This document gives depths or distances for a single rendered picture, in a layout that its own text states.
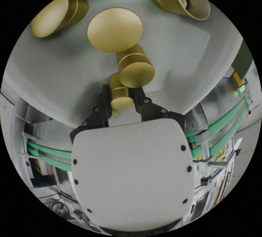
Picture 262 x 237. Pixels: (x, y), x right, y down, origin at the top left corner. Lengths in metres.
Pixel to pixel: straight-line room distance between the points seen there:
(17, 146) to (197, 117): 0.84
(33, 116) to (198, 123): 0.86
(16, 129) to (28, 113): 0.18
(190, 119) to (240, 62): 0.31
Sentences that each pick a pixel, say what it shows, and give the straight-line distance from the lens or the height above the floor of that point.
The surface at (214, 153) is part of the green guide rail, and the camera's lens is 0.24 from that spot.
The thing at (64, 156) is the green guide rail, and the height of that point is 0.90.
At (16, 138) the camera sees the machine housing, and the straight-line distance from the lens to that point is 0.72.
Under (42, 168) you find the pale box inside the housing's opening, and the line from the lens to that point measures 0.95.
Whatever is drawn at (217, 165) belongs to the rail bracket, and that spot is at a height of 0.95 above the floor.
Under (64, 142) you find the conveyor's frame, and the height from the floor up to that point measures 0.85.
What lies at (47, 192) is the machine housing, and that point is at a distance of 0.88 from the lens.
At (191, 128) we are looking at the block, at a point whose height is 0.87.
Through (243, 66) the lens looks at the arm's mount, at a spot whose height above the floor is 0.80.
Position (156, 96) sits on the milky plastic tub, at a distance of 0.18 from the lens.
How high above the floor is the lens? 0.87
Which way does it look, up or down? 26 degrees down
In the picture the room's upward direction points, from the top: 169 degrees clockwise
